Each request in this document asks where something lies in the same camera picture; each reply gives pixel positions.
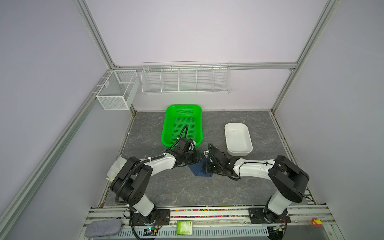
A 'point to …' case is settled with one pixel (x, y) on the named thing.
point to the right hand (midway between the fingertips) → (203, 168)
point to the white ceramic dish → (238, 139)
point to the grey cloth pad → (99, 228)
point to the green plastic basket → (182, 121)
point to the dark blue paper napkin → (200, 169)
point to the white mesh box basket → (119, 90)
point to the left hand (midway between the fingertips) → (203, 160)
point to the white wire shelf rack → (186, 77)
